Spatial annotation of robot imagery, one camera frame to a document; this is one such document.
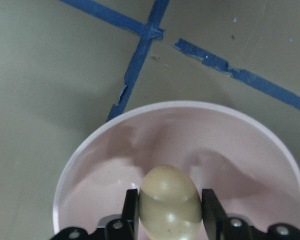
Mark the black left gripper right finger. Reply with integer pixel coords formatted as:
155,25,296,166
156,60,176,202
201,188,228,240

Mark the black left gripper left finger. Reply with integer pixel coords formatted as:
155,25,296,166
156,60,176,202
121,188,139,240

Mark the beige egg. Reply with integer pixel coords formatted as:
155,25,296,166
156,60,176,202
139,165,202,240

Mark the pink bowl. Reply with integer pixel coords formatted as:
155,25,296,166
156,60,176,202
52,101,300,233

